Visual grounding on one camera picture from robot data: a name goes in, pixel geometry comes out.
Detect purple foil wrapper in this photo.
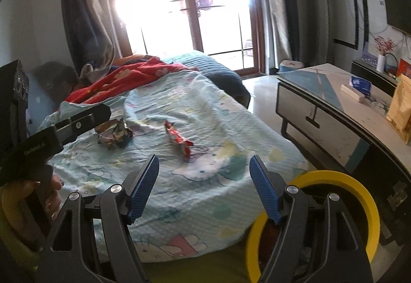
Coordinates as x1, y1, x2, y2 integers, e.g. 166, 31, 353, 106
95, 118, 133, 150

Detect red snack wrapper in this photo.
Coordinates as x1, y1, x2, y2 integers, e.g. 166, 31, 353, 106
164, 120, 194, 161

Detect yellow rimmed trash bin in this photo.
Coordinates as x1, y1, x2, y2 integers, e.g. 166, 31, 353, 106
245, 169, 381, 283

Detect left hand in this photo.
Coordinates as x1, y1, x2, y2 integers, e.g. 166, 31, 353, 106
0, 173, 65, 223

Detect blue patterned pillow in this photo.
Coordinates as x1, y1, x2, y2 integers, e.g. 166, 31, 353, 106
25, 61, 80, 134

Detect light green cartoon bedsheet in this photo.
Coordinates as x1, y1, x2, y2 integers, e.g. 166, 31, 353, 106
50, 70, 309, 263

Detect yellow green left sleeve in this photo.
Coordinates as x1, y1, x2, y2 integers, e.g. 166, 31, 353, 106
1, 186, 42, 279

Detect grey crumpled clothing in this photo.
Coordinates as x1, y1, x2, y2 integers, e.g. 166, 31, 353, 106
79, 61, 113, 84

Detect white coffee table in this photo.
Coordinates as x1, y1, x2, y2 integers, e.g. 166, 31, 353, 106
275, 63, 411, 207

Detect red floral blanket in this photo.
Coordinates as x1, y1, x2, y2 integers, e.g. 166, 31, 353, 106
65, 57, 199, 104

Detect blue white stool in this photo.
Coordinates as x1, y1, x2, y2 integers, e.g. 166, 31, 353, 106
279, 60, 304, 72

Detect white box on table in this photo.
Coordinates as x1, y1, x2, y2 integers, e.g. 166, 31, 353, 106
341, 84, 365, 103

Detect blue padded mattress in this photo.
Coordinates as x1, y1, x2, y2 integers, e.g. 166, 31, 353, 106
163, 50, 251, 109

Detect blue tissue pack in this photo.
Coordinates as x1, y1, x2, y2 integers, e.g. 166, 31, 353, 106
350, 75, 372, 97

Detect dark grey left curtain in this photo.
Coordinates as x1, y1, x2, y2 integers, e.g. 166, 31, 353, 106
61, 0, 116, 75

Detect brown paper bag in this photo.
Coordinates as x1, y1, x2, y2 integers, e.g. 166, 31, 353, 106
386, 74, 411, 145

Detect black tv cabinet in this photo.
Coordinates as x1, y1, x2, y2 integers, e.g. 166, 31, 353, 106
351, 60, 397, 97

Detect grey standing air conditioner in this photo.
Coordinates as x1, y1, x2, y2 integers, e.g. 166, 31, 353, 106
307, 0, 331, 65

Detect red gift box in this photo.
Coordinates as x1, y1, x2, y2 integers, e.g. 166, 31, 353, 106
396, 58, 411, 78

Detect white vase red flowers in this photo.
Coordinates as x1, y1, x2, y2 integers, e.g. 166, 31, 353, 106
374, 36, 396, 73

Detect wooden framed glass door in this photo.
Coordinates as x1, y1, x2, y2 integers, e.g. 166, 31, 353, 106
110, 0, 267, 76

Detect grey right curtain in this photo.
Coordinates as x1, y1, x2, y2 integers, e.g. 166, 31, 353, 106
261, 0, 300, 74

